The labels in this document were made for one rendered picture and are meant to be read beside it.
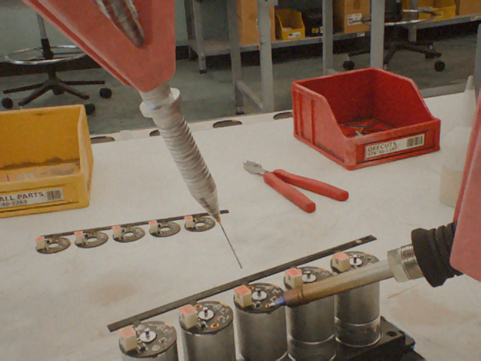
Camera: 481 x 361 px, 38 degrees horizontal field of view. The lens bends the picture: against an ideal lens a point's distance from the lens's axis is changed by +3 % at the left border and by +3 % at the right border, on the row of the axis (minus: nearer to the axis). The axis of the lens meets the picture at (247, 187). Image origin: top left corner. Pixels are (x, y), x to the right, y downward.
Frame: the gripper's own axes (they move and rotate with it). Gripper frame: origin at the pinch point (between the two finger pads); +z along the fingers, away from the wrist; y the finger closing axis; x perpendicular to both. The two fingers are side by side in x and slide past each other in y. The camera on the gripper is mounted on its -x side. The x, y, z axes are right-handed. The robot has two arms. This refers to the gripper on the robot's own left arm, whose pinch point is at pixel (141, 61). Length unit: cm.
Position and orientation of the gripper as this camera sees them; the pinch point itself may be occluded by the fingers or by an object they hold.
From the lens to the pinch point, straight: 25.2
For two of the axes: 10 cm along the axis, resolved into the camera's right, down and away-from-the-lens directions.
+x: -7.6, 5.6, -3.3
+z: 3.4, 7.8, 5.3
